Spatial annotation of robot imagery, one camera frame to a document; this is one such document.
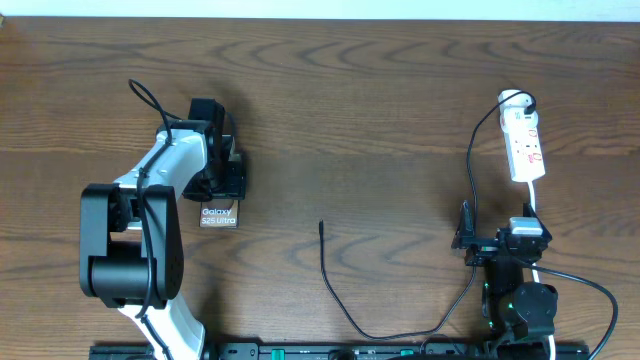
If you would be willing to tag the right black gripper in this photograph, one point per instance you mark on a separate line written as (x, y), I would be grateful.
(482, 249)

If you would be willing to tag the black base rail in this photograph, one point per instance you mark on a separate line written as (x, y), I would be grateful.
(432, 350)

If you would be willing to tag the white power strip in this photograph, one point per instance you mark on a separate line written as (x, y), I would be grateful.
(519, 124)

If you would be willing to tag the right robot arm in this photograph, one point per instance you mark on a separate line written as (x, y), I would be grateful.
(520, 312)

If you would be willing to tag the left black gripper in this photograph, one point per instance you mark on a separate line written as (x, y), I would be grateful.
(234, 189)

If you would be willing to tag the Galaxy smartphone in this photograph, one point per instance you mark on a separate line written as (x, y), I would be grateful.
(219, 213)

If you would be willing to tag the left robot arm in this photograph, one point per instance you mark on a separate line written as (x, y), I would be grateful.
(131, 248)

